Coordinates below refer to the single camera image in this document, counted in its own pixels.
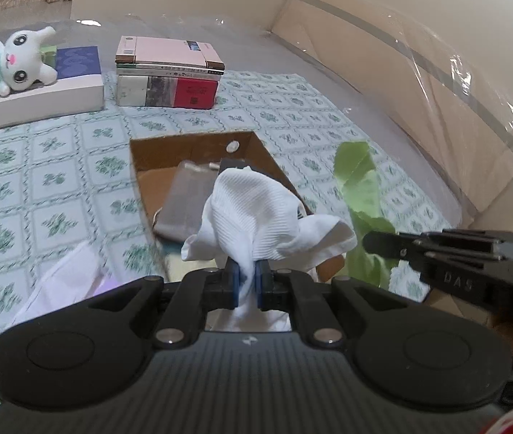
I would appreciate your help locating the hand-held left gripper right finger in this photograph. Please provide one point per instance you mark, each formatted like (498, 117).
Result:
(261, 285)

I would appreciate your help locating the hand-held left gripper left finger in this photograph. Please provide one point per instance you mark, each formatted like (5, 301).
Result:
(234, 282)

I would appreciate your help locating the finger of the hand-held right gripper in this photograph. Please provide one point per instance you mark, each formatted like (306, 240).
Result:
(464, 236)
(383, 244)

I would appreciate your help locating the green cloth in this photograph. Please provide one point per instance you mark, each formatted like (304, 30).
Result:
(358, 181)

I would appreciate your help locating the white ribbed sock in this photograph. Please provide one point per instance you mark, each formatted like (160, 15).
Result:
(256, 217)

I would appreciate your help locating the dark grey sock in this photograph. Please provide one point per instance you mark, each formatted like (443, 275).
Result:
(184, 203)

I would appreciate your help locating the cardboard box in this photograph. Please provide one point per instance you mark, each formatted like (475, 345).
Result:
(157, 153)

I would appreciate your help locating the plastic wrapped headboard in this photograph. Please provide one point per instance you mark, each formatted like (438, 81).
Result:
(419, 90)

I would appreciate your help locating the white and lilac cloth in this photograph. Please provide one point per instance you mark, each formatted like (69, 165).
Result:
(66, 275)

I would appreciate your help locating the stack of books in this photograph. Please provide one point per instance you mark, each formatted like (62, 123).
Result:
(166, 92)

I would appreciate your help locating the floral printed cloth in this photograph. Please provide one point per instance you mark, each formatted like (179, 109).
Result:
(35, 181)

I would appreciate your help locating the plastic wrapped mattress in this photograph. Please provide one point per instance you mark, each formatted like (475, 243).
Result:
(247, 49)

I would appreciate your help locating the white and blue flat box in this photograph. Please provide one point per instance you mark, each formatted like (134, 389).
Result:
(48, 99)

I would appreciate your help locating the white plush toy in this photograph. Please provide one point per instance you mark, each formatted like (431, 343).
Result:
(17, 61)

